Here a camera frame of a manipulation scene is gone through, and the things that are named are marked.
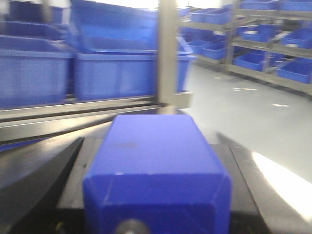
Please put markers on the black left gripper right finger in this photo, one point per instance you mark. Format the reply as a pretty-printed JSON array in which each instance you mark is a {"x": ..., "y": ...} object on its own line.
[{"x": 267, "y": 197}]

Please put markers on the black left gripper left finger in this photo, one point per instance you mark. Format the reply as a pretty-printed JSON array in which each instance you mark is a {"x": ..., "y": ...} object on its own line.
[{"x": 41, "y": 186}]

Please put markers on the stainless steel shelf frame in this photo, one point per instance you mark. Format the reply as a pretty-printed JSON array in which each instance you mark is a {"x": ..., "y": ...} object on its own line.
[{"x": 25, "y": 124}]

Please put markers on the large blue plastic bin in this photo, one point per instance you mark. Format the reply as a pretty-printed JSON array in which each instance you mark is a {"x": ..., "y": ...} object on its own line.
[{"x": 116, "y": 50}]

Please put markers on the blue bottle-shaped plastic part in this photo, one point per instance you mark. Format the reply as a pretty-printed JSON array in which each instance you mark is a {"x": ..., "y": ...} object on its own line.
[{"x": 160, "y": 171}]

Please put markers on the blue bin far left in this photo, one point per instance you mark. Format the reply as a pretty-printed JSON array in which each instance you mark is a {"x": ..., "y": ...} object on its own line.
[{"x": 34, "y": 62}]

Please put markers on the steel right shelf rack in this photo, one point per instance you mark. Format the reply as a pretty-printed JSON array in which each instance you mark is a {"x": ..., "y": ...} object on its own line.
[{"x": 268, "y": 40}]

